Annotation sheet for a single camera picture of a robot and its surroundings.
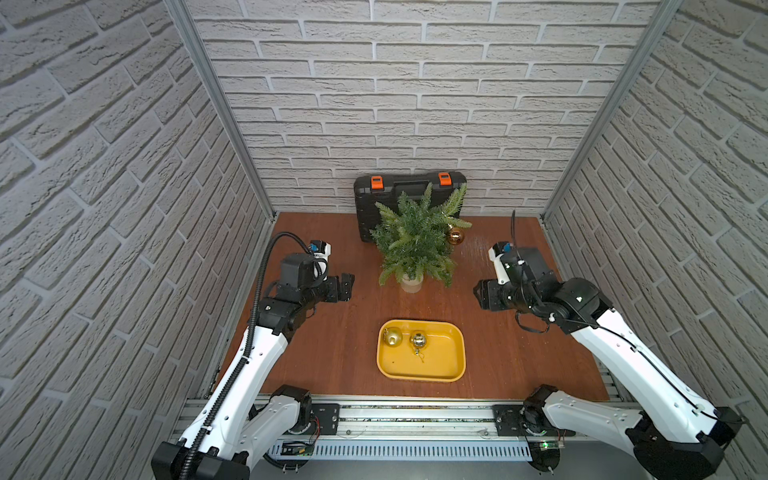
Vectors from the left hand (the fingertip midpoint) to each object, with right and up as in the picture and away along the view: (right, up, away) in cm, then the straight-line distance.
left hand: (341, 271), depth 76 cm
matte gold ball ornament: (+13, -19, +7) cm, 25 cm away
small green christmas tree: (+19, +9, -6) cm, 21 cm away
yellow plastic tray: (+28, -25, +8) cm, 39 cm away
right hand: (+37, -4, -5) cm, 38 cm away
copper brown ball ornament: (+29, +9, -5) cm, 31 cm away
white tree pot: (+20, -7, +21) cm, 29 cm away
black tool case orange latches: (+11, +24, +14) cm, 30 cm away
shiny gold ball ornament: (+21, -20, +7) cm, 30 cm away
